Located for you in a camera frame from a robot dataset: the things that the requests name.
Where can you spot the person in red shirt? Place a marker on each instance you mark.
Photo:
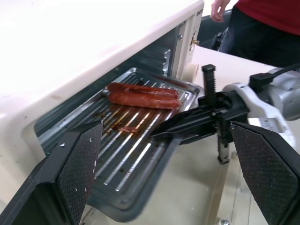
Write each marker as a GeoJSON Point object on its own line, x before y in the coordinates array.
{"type": "Point", "coordinates": [264, 30]}

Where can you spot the cream toaster oven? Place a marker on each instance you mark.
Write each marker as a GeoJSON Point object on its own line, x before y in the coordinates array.
{"type": "Point", "coordinates": [77, 47]}

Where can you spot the person's bare hand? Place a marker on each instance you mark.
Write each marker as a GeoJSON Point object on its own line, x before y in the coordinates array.
{"type": "Point", "coordinates": [219, 11]}

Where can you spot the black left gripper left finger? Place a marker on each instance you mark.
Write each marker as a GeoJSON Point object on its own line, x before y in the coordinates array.
{"type": "Point", "coordinates": [70, 178]}

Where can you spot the small burnt meat scrap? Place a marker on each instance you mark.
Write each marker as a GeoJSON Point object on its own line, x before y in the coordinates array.
{"type": "Point", "coordinates": [127, 129]}

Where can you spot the red-brown sausage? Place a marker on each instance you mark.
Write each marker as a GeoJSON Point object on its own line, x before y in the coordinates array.
{"type": "Point", "coordinates": [150, 90]}
{"type": "Point", "coordinates": [143, 100]}

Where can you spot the cream round oven knob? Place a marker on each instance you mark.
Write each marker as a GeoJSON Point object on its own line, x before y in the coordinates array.
{"type": "Point", "coordinates": [193, 71]}

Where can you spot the ribbed metal baking tray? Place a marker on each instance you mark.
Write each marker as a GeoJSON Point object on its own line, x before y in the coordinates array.
{"type": "Point", "coordinates": [131, 150]}

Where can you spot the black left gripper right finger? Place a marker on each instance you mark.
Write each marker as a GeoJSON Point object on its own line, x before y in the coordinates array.
{"type": "Point", "coordinates": [264, 168]}

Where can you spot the brass oven knob shaft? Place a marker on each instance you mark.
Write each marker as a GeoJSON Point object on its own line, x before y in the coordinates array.
{"type": "Point", "coordinates": [195, 42]}

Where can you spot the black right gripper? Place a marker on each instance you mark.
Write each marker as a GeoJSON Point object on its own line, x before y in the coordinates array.
{"type": "Point", "coordinates": [230, 110]}

